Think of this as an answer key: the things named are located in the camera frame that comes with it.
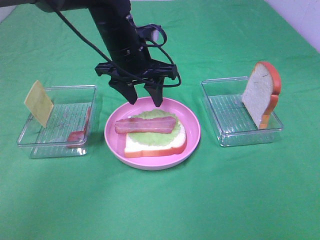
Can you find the yellow cheese slice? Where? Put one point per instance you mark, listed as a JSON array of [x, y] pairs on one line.
[[39, 103]]

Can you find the clear right bread tray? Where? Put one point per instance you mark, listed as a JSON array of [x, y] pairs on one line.
[[230, 120]]

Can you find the red bacon strip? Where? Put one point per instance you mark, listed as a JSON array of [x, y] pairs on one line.
[[163, 125], [79, 136]]

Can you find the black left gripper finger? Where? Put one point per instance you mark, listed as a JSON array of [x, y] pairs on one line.
[[155, 90], [126, 89]]

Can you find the white bread slice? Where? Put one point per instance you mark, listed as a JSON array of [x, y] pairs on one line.
[[261, 94], [135, 150]]

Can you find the pink round plate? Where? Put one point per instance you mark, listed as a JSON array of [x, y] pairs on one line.
[[116, 142]]

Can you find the green lettuce leaf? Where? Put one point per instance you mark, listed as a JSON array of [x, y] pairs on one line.
[[178, 133]]

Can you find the white bread slice upright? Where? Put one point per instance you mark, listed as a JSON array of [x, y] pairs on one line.
[[261, 94]]

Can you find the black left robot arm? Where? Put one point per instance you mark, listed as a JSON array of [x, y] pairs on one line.
[[111, 12]]

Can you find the green tablecloth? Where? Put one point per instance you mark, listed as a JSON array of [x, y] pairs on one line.
[[253, 192]]

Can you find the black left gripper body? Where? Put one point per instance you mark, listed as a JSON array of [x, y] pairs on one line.
[[130, 58]]

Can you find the clear left ingredient tray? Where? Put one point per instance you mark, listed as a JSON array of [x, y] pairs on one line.
[[68, 115]]

